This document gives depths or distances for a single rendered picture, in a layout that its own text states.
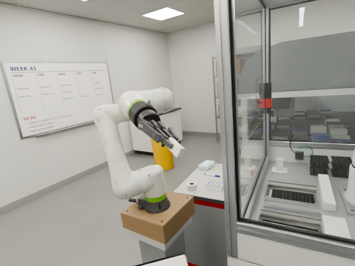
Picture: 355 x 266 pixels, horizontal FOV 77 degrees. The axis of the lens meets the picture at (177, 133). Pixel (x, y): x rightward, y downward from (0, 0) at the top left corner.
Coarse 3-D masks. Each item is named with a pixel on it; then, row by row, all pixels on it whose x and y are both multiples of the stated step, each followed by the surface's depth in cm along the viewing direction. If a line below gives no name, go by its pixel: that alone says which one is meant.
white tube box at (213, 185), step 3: (210, 180) 173; (213, 180) 172; (207, 183) 169; (210, 183) 169; (213, 183) 168; (216, 183) 168; (219, 183) 167; (222, 183) 167; (207, 186) 167; (210, 186) 165; (213, 186) 164; (216, 186) 163; (219, 186) 163; (222, 186) 164; (210, 189) 166; (213, 189) 165; (216, 189) 163; (219, 189) 162; (222, 189) 164
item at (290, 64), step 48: (240, 0) 60; (288, 0) 55; (336, 0) 51; (240, 48) 63; (288, 48) 58; (336, 48) 53; (240, 96) 66; (288, 96) 60; (336, 96) 56; (240, 144) 70; (288, 144) 63; (336, 144) 58; (240, 192) 74; (288, 192) 67; (336, 192) 61
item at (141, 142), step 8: (168, 112) 503; (176, 112) 536; (168, 120) 510; (176, 120) 538; (136, 128) 492; (176, 128) 540; (136, 136) 498; (144, 136) 485; (136, 144) 504; (144, 144) 491; (144, 152) 504; (152, 152) 483
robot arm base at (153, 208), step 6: (132, 198) 136; (138, 198) 132; (144, 198) 130; (138, 204) 132; (144, 204) 130; (150, 204) 126; (156, 204) 125; (162, 204) 126; (168, 204) 128; (150, 210) 125; (156, 210) 124; (162, 210) 125
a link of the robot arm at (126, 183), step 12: (96, 108) 122; (108, 108) 122; (96, 120) 120; (108, 120) 120; (120, 120) 126; (108, 132) 119; (108, 144) 118; (120, 144) 122; (108, 156) 118; (120, 156) 119; (120, 168) 116; (120, 180) 115; (132, 180) 116; (120, 192) 114; (132, 192) 116
